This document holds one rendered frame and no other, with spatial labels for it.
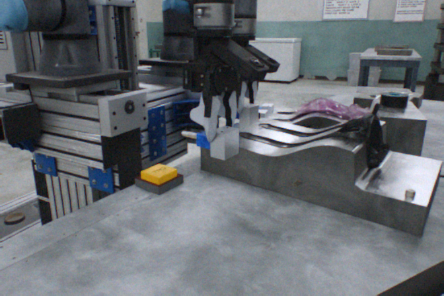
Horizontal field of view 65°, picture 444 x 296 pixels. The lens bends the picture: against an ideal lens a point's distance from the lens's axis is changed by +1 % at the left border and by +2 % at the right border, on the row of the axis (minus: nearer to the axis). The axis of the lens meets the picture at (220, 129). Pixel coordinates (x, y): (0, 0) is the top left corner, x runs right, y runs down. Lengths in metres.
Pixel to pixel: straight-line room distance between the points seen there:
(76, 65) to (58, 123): 0.16
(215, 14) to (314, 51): 7.68
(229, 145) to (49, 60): 0.51
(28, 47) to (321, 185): 1.06
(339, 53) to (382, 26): 0.96
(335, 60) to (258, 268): 7.76
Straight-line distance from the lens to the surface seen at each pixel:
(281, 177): 0.77
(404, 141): 1.11
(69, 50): 0.95
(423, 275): 0.51
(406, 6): 8.13
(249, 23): 0.95
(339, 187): 0.72
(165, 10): 1.33
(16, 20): 0.84
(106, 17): 1.18
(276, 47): 7.59
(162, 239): 0.64
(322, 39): 8.25
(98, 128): 0.88
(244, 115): 0.97
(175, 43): 1.31
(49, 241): 0.69
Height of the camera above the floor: 1.15
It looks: 16 degrees down
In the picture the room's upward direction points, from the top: straight up
